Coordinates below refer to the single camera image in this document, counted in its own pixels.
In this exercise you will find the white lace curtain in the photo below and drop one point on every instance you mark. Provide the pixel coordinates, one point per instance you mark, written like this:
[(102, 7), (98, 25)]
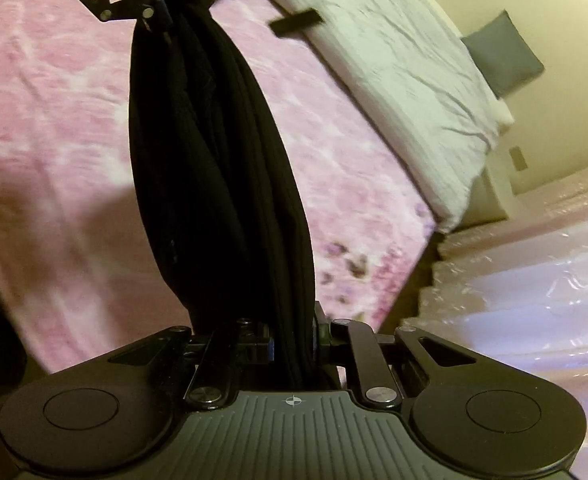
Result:
[(517, 290)]

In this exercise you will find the beige headboard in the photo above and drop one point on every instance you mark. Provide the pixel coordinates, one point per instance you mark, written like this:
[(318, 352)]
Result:
[(492, 197)]

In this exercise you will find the black remote control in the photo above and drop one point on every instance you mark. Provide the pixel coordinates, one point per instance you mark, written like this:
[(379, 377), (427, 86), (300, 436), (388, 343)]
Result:
[(295, 23)]

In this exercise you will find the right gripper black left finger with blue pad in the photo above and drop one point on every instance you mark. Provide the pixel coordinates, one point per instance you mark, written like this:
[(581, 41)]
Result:
[(198, 370)]

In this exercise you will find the grey pillow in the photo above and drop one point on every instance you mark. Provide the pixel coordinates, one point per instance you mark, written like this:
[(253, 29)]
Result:
[(503, 56)]

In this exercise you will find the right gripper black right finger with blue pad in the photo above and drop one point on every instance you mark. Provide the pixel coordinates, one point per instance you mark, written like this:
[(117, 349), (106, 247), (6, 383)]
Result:
[(355, 347)]

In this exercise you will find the white striped duvet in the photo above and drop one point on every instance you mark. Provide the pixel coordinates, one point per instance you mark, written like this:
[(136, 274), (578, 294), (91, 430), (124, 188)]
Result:
[(407, 67)]

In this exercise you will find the pink floral blanket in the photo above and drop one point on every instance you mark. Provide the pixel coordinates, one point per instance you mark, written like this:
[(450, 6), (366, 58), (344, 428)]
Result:
[(77, 276)]

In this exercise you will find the black garment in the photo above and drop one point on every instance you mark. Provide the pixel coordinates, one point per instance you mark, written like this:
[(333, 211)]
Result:
[(217, 195)]

